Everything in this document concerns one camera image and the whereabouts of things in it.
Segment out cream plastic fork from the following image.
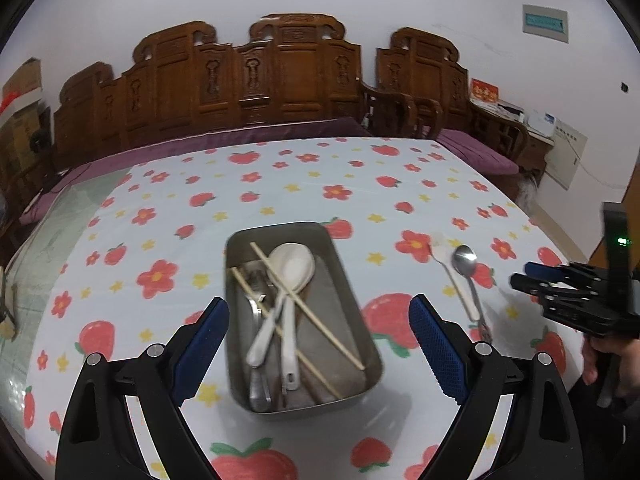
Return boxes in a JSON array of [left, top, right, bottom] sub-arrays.
[[431, 233, 480, 322]]

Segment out purple armchair cushion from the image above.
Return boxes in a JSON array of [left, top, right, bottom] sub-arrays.
[[437, 129, 518, 176]]

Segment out white wall panel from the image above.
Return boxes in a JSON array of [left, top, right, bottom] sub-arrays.
[[546, 120, 588, 190]]

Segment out metal rectangular tray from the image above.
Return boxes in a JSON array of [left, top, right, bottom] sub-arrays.
[[224, 222, 383, 418]]

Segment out person's right hand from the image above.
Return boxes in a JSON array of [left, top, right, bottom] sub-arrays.
[[580, 334, 640, 401]]

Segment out steel fork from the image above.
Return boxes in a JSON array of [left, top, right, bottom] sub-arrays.
[[243, 268, 274, 409]]

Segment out carved wooden sofa bench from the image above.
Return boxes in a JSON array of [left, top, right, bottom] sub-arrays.
[[53, 13, 416, 169]]

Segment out plastic bag on floor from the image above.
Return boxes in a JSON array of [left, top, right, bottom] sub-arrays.
[[514, 174, 538, 216]]

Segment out purple bench cushion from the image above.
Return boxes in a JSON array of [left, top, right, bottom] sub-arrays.
[[20, 117, 371, 226]]

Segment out small steel spoon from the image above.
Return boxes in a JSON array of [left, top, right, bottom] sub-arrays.
[[452, 245, 492, 344]]

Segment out white device on side table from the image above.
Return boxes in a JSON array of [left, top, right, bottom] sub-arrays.
[[527, 110, 556, 138]]

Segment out top cardboard box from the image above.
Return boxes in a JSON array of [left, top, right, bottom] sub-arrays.
[[2, 58, 42, 98]]

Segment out grey wall electrical box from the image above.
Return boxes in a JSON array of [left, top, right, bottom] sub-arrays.
[[522, 4, 568, 44]]

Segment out red calendar box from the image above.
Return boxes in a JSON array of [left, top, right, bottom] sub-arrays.
[[470, 78, 499, 104]]

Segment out large cream plastic spoon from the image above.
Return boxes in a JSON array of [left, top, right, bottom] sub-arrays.
[[269, 243, 314, 391]]

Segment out carved wooden armchair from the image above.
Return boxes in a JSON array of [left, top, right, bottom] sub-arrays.
[[375, 27, 531, 196]]

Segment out wooden side table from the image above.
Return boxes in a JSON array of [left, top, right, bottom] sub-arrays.
[[469, 102, 554, 183]]

